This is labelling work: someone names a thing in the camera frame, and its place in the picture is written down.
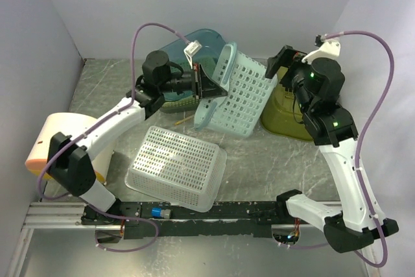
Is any small wooden stick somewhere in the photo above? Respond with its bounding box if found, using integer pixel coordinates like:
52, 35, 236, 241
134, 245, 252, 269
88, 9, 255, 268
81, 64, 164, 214
174, 115, 194, 126

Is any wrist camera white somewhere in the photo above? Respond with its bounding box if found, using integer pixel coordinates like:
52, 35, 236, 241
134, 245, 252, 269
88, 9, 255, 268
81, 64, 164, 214
184, 40, 202, 66
302, 35, 341, 65

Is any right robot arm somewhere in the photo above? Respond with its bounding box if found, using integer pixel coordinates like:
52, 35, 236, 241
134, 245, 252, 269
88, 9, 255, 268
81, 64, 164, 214
265, 45, 399, 253

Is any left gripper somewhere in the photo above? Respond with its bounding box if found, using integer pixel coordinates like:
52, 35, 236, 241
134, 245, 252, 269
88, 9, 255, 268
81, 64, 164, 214
160, 62, 228, 100

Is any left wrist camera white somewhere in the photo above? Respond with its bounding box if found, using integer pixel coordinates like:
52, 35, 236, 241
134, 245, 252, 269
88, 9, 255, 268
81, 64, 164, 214
184, 40, 202, 66

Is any cream cylindrical drum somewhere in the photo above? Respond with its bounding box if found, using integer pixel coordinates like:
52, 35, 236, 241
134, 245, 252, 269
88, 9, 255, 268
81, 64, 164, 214
25, 112, 115, 184

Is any blue grey connector plug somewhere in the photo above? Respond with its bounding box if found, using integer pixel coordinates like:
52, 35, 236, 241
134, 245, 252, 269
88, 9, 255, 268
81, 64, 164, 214
151, 208, 171, 219

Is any pale green shallow basket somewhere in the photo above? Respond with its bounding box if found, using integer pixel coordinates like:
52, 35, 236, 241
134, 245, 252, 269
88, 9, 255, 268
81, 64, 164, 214
160, 57, 218, 114

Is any light blue perforated basket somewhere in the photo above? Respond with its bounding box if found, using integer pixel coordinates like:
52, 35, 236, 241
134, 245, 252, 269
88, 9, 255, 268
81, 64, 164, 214
194, 42, 278, 138

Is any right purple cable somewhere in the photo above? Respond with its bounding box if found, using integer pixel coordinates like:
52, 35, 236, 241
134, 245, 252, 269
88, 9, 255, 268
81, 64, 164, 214
275, 30, 396, 268

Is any olive green tub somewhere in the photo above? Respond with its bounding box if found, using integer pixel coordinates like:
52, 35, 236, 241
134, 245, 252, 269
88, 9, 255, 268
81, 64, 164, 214
260, 67, 313, 141

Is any teal transparent tub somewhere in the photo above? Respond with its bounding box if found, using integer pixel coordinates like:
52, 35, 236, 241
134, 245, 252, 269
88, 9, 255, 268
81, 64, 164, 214
158, 28, 226, 101

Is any aluminium extrusion frame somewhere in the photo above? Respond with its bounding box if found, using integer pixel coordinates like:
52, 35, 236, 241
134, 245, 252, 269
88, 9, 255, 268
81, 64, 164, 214
6, 200, 380, 277

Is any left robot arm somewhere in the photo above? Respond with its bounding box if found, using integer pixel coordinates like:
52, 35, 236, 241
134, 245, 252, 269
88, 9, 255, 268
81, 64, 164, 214
45, 51, 229, 224

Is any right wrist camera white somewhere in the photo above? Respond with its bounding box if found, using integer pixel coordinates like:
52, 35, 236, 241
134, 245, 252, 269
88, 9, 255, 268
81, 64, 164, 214
302, 35, 341, 65

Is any dark grey tray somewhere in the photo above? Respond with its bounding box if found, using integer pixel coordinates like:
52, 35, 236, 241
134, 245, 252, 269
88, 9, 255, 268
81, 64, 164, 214
160, 96, 200, 114

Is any white perforated basket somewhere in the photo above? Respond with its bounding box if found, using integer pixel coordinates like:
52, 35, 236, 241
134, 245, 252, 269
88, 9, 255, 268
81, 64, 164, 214
124, 126, 227, 213

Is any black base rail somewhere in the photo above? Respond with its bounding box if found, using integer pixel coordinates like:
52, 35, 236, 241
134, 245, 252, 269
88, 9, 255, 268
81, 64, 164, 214
81, 201, 294, 239

